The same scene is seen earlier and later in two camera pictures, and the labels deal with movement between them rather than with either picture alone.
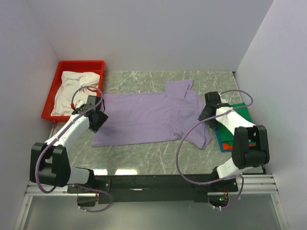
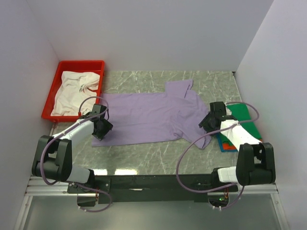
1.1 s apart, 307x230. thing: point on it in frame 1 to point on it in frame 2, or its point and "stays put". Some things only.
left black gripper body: (101, 118) to (106, 126)
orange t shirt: (226, 146) stays put
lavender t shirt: (134, 118) stays put
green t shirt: (239, 117) stays put
